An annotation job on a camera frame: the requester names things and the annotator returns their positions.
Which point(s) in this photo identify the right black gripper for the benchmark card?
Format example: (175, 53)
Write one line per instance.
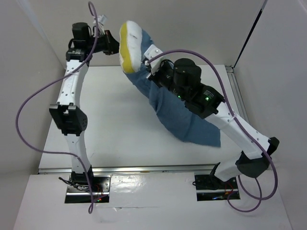
(154, 77)

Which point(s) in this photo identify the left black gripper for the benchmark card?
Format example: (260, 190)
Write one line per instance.
(112, 46)

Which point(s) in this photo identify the white pillow with yellow edge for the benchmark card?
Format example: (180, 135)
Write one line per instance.
(130, 54)

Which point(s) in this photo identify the blue pillowcase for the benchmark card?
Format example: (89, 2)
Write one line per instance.
(171, 112)

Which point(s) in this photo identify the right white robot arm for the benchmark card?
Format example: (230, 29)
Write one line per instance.
(183, 79)

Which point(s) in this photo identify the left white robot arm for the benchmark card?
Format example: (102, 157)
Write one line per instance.
(66, 113)

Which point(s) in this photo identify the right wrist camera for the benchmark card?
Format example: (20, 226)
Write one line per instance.
(152, 59)

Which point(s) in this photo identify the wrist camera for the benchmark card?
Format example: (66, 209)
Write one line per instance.
(152, 59)
(102, 21)

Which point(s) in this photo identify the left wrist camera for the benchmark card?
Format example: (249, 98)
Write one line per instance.
(102, 21)

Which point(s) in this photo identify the right aluminium rail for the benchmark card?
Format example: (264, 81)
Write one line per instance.
(236, 92)

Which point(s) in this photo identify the aluminium rail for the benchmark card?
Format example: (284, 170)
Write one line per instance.
(151, 169)
(236, 92)

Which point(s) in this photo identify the front aluminium rail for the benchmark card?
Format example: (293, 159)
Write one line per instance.
(151, 169)

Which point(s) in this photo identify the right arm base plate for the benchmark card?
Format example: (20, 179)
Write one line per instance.
(206, 191)

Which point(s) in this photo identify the black corner post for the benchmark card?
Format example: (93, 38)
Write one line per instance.
(250, 32)

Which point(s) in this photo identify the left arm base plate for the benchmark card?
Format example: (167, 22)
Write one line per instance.
(79, 194)

